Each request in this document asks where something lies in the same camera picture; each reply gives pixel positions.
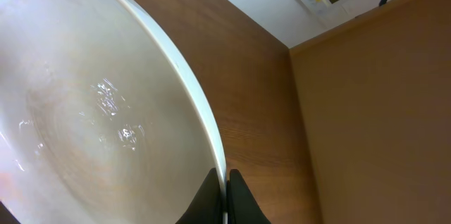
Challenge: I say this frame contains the white plate front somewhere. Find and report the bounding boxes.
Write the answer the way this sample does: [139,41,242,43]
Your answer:
[1,0,227,223]

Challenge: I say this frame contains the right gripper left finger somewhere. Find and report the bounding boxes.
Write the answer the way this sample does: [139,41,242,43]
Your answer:
[176,168,222,224]

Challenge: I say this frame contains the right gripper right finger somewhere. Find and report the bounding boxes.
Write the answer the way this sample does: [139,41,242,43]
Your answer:
[227,169,271,224]

